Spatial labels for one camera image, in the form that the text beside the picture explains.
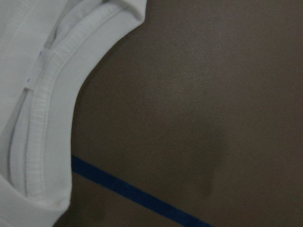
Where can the white printed t-shirt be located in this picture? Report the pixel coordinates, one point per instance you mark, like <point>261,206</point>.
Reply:
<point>47,50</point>

